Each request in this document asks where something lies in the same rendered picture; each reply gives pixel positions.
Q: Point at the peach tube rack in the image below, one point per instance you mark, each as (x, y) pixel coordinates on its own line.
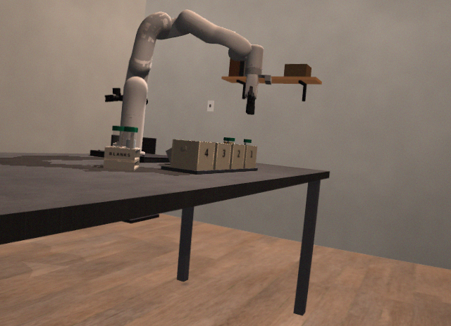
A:
(121, 158)

